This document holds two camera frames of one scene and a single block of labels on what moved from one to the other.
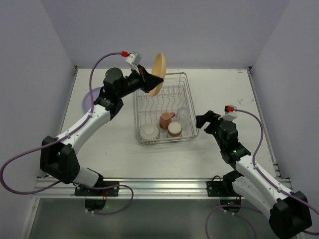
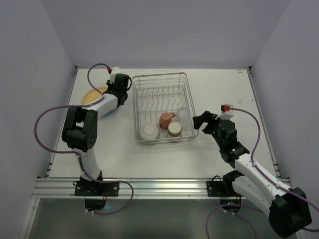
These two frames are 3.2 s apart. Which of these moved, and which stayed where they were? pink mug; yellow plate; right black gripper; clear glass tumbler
Moved: yellow plate
Stayed: clear glass tumbler; right black gripper; pink mug
